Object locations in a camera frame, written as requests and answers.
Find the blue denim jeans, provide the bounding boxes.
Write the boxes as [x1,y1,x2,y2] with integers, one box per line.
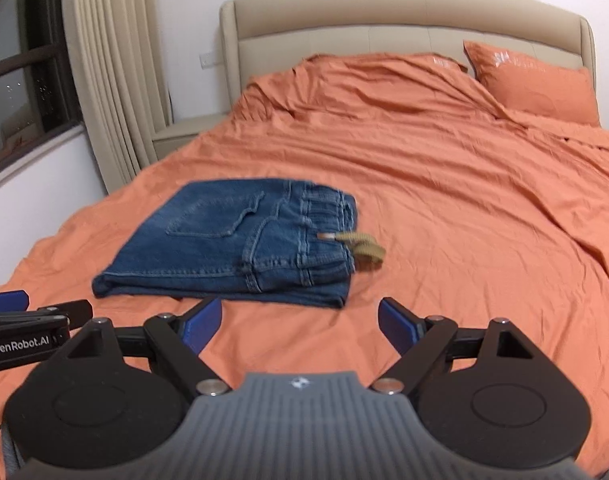
[92,179,358,308]

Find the white wall socket left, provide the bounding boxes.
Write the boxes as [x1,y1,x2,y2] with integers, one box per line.
[199,50,223,70]

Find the beige upholstered headboard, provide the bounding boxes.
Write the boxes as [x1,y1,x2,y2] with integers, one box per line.
[220,0,597,102]

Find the beige pleated curtain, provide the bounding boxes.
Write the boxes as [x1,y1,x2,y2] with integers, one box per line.
[62,0,172,192]

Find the tan woven belt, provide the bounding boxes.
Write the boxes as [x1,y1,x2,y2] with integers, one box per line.
[317,231,386,271]

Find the left beige nightstand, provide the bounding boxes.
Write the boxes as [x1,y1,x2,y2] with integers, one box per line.
[152,113,227,160]

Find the dark framed window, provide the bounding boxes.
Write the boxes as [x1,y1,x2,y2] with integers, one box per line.
[0,0,82,177]

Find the right orange pillow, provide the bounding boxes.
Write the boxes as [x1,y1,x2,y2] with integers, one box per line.
[463,41,600,127]

